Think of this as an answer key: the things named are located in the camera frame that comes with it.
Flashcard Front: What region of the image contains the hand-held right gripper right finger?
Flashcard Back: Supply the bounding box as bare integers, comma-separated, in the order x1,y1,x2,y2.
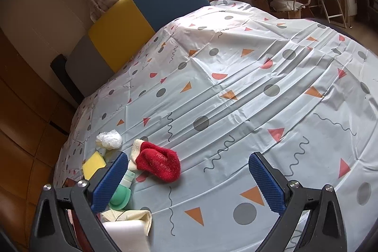
248,151,349,252

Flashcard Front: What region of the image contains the white foam block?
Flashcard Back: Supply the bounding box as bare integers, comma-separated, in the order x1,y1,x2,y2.
102,218,148,252

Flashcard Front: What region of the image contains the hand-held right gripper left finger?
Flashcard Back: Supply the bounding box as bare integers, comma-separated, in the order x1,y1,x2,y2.
30,151,130,252

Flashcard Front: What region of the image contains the cream cloth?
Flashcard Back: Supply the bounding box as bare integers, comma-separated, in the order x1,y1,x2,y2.
100,206,152,236

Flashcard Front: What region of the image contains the crumpled clear plastic bag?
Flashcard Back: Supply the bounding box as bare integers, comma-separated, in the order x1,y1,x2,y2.
96,130,122,150

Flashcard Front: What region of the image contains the green silicone bottle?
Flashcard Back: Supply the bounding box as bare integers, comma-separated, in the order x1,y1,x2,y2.
109,169,136,209

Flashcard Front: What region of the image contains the dark red box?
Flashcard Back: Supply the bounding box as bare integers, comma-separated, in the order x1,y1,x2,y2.
63,178,89,252

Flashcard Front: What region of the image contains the paper bag with white handle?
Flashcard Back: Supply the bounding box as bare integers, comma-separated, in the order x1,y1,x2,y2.
284,0,310,20

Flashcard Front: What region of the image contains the patterned bed sheet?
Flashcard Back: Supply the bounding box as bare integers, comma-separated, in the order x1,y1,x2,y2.
52,0,378,252

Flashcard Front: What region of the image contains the red sock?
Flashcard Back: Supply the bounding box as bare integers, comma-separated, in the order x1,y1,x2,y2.
128,139,181,183

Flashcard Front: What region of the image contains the black board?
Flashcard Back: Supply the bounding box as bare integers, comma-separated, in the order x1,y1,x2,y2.
50,54,85,106

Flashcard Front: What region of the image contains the white plastic bag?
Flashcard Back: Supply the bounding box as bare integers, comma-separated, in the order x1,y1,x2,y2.
270,0,292,12

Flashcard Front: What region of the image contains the yellow sponge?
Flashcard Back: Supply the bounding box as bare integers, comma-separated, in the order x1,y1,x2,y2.
82,151,107,181

